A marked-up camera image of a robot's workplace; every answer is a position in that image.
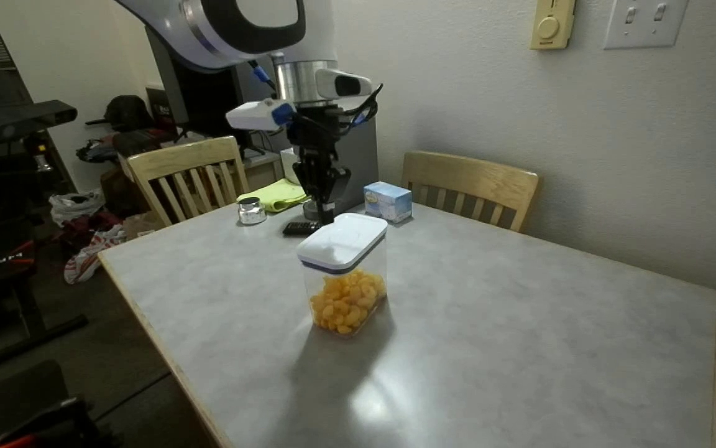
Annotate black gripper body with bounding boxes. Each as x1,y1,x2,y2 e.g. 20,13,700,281
288,101,353,168

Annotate white container lid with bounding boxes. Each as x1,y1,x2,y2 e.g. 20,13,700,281
293,210,390,276

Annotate clear plastic container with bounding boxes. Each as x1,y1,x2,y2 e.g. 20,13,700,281
302,242,394,337

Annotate clear container with yellow snacks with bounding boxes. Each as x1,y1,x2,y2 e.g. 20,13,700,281
308,268,390,337

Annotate grey coffee maker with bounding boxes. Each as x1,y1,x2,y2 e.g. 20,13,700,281
285,96,382,223

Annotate lime green cloth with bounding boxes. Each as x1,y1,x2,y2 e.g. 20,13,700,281
237,176,312,217

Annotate black remote control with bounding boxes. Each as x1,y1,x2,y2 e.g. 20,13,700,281
282,217,326,239

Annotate small blue white box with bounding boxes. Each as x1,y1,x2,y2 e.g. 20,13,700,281
364,179,415,225

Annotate black flat screen television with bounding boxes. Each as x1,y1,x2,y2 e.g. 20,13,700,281
144,26,255,152

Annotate light wooden chair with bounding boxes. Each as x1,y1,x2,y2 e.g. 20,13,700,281
400,146,542,233
124,135,252,229

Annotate clothes pile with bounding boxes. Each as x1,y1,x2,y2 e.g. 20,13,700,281
61,208,160,285

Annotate black metal stand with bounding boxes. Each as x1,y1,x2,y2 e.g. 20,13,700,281
0,131,93,369

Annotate black red bag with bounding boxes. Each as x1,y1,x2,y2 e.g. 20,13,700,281
0,395,107,448

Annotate black blue cable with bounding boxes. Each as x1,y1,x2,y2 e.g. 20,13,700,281
336,80,387,137

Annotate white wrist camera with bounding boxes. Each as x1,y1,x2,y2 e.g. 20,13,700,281
224,96,300,135

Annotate black bar camera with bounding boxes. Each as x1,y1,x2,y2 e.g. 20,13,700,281
0,96,79,137

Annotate white light switch plate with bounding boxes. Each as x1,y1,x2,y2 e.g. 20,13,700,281
604,0,692,50

